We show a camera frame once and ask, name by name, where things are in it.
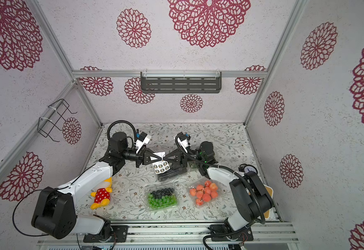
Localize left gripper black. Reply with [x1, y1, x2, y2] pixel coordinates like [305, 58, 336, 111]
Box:
[122, 146, 163, 168]

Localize white sticker label sheet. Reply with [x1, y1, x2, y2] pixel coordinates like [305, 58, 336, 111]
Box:
[150, 152, 170, 175]

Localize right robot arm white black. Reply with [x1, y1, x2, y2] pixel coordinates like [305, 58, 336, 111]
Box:
[162, 140, 274, 243]

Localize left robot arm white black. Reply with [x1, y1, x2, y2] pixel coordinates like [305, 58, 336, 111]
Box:
[31, 132, 165, 242]

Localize blackberry clamshell box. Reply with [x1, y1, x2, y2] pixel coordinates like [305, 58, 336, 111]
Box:
[157, 164, 188, 182]

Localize purple grape clamshell box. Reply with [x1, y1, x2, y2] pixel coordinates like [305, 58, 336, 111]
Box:
[188, 159, 201, 169]

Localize green grape blueberry clamshell box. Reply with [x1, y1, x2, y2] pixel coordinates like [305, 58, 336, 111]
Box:
[145, 184, 178, 211]

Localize floral table mat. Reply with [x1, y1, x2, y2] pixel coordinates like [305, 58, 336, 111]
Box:
[72, 123, 268, 221]

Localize yellow red plush toy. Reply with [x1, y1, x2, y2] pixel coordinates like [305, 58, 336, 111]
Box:
[90, 177, 113, 210]

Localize black alarm clock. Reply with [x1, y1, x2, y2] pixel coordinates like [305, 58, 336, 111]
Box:
[238, 164, 259, 174]

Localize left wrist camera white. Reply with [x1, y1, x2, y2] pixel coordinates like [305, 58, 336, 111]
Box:
[135, 132, 151, 153]

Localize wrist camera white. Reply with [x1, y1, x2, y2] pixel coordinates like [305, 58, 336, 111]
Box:
[135, 132, 151, 153]
[175, 132, 192, 154]

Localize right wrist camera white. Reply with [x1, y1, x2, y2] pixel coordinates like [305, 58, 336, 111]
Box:
[175, 132, 192, 154]

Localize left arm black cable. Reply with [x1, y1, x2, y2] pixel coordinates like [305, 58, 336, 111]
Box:
[106, 120, 138, 144]

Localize grey wall shelf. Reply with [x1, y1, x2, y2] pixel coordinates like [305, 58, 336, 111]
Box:
[140, 71, 222, 94]

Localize black wire wall rack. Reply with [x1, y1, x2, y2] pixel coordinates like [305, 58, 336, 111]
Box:
[37, 99, 77, 143]

